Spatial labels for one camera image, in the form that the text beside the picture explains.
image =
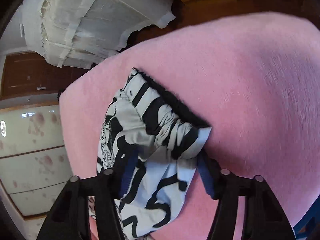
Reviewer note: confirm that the black and white printed garment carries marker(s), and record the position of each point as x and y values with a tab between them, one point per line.
150	142

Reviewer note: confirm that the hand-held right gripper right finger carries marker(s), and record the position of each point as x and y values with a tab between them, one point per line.
205	177

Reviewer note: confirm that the brown wooden door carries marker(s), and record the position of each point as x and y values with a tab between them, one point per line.
30	75

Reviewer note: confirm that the floral glass wardrobe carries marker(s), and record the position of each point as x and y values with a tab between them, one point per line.
32	155

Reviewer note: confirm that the pink blanket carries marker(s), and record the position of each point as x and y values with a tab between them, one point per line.
237	100

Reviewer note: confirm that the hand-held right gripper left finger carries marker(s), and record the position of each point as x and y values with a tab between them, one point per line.
128	173

